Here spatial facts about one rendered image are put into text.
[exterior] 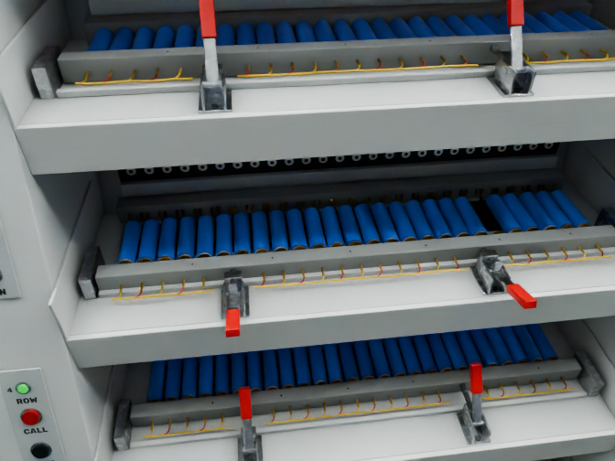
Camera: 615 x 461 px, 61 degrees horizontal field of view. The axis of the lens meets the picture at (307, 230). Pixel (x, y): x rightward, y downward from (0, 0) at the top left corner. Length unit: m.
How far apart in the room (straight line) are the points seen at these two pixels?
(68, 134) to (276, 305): 0.24
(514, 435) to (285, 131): 0.46
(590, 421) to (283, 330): 0.41
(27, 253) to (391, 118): 0.34
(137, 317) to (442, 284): 0.31
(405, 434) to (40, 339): 0.41
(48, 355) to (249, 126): 0.29
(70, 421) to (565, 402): 0.58
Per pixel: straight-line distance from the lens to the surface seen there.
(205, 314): 0.53
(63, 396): 0.58
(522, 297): 0.51
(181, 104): 0.47
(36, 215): 0.50
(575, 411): 0.75
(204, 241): 0.57
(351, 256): 0.54
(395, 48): 0.52
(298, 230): 0.58
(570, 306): 0.62
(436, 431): 0.68
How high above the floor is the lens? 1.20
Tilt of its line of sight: 22 degrees down
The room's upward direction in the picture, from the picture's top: 2 degrees counter-clockwise
